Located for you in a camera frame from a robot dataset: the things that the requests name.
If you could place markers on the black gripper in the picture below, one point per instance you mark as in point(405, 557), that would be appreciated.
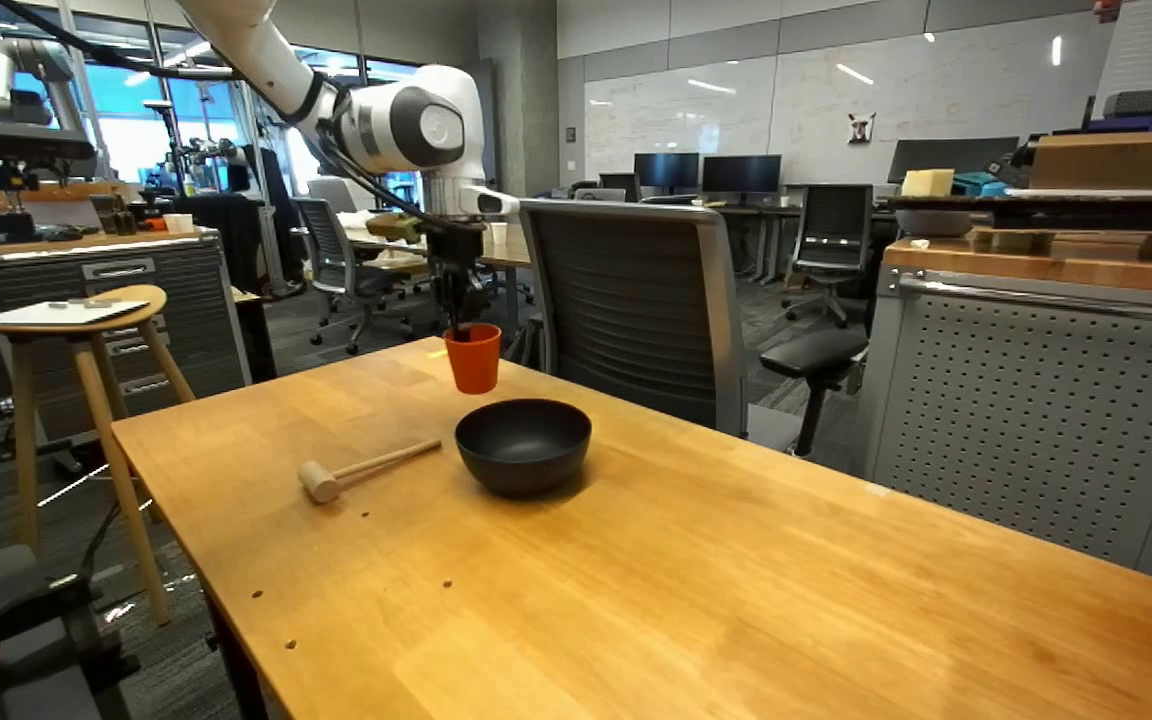
point(458, 241)

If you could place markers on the orange plastic cup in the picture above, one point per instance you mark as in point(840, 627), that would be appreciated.
point(473, 361)

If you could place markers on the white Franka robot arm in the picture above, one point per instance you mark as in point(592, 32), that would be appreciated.
point(397, 125)

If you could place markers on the black bowl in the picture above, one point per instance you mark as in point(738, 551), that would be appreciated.
point(523, 444)

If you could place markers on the long wooden office table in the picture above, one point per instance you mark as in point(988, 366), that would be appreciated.
point(389, 241)

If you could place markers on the grey swivel office chair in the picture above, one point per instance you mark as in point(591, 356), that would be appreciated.
point(333, 252)

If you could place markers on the grey mesh office chair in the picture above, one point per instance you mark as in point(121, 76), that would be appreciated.
point(638, 313)

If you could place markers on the small wooden mallet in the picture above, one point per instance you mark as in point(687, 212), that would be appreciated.
point(362, 468)

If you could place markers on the black computer monitor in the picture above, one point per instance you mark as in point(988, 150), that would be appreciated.
point(665, 175)
point(742, 178)

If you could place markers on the grey metal drawer cabinet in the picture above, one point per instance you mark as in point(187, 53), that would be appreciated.
point(177, 313)

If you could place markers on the black mesh office chair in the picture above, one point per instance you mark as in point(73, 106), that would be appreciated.
point(832, 231)

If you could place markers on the round wooden stool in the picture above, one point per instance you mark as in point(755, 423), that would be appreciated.
point(90, 400)

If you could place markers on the white flat board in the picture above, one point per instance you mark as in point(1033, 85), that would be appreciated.
point(54, 313)

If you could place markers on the yellow foam block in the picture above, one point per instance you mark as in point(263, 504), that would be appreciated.
point(924, 184)

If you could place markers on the wide dark monitor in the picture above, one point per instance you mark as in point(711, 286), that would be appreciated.
point(950, 161)

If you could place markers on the wooden plank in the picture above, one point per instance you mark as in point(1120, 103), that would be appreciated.
point(1043, 271)

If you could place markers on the large wooden box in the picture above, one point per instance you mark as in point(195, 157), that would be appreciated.
point(1116, 161)

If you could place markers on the small wall poster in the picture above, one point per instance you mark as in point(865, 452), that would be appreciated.
point(863, 131)

